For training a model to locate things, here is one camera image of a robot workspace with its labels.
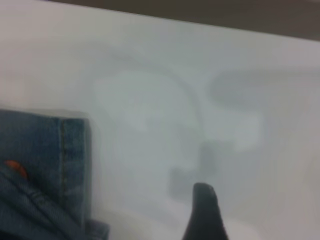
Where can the blue denim shorts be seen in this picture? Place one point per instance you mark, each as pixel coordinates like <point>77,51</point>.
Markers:
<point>37,140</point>

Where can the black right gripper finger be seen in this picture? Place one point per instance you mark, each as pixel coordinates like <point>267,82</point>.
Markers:
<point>205,215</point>

